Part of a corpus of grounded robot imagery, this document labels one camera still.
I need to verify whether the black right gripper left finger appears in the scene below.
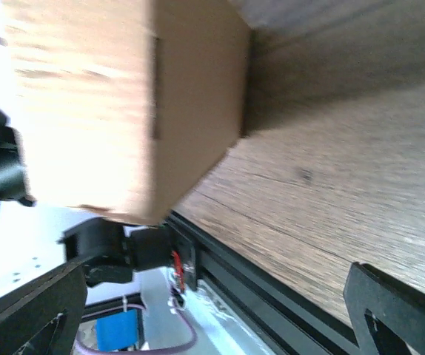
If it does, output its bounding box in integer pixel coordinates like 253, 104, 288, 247
0, 261, 87, 354

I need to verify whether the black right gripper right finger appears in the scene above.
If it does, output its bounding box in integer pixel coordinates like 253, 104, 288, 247
344, 263, 425, 354

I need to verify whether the small brown cardboard box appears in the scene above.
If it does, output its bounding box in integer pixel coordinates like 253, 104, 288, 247
2, 1, 250, 225

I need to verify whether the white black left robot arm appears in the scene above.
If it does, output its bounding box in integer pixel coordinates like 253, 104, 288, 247
0, 111, 173, 323

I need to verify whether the clear acrylic cover plate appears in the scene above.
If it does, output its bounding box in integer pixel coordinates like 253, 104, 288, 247
138, 268, 278, 355

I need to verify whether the light blue slotted cable duct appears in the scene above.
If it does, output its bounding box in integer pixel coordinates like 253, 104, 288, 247
96, 309, 138, 351

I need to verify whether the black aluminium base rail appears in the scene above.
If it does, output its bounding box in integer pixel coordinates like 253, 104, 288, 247
165, 212, 360, 354

